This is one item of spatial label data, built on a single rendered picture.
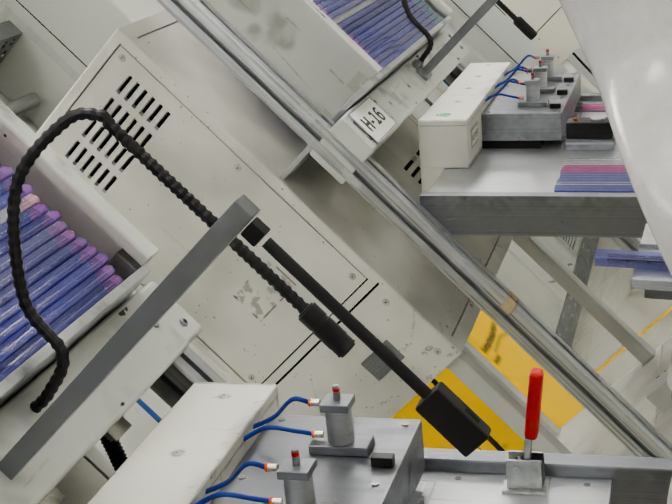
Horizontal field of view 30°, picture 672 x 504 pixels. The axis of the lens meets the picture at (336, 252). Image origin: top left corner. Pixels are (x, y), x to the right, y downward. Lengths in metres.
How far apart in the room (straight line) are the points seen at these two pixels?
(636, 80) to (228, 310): 1.35
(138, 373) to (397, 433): 0.23
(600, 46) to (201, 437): 0.49
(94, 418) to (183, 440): 0.08
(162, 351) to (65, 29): 3.08
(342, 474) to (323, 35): 1.05
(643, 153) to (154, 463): 0.49
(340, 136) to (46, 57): 2.47
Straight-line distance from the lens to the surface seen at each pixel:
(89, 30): 4.11
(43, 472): 0.95
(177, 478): 0.99
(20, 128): 1.17
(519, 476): 1.08
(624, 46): 0.74
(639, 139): 0.71
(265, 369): 2.02
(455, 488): 1.09
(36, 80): 4.24
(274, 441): 1.07
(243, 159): 1.91
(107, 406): 1.03
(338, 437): 1.02
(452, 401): 0.78
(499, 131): 2.14
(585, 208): 1.82
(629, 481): 1.10
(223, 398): 1.11
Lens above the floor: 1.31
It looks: 2 degrees down
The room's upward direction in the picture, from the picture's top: 47 degrees counter-clockwise
